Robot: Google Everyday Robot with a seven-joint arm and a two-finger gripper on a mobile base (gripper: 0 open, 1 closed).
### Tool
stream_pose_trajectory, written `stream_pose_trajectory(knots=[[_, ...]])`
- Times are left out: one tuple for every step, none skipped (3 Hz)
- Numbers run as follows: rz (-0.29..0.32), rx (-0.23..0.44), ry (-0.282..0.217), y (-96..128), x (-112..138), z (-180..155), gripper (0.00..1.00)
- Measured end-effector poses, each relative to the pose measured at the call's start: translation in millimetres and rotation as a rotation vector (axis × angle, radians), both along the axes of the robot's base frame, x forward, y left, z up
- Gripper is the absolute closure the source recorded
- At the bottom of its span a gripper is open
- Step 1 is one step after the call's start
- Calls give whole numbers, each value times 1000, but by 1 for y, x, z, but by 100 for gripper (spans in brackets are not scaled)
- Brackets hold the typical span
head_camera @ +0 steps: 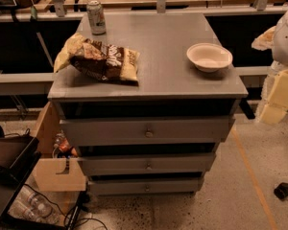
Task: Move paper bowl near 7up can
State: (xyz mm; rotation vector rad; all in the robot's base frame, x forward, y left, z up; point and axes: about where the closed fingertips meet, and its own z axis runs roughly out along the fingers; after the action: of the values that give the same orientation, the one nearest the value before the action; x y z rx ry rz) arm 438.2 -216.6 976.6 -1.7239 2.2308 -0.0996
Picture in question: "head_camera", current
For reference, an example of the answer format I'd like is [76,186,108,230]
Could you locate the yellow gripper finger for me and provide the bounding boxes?
[258,69,288,125]
[252,26,276,51]

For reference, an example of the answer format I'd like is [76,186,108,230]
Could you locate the white paper bowl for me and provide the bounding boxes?
[186,43,233,73]

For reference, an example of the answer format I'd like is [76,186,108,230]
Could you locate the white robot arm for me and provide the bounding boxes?
[252,10,288,125]

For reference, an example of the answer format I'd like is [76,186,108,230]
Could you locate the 7up soda can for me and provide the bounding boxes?
[86,0,107,35]

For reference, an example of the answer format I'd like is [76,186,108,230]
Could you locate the black office chair wheel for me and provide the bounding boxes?
[274,182,288,200]

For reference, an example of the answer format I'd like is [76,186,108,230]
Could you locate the grey drawer cabinet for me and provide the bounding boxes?
[48,12,248,196]

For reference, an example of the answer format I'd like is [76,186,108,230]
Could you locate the brown yellow chip bag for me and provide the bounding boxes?
[54,33,139,82]

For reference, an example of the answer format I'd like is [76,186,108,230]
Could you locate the wooden box with slot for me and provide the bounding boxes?
[31,102,86,192]

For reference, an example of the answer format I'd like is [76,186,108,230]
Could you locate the clear plastic water bottles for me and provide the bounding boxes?
[9,186,60,224]

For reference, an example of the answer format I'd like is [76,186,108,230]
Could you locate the black cart shelf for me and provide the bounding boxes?
[0,135,40,221]

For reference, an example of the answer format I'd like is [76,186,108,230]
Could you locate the black floor cable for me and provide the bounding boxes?
[23,183,109,230]

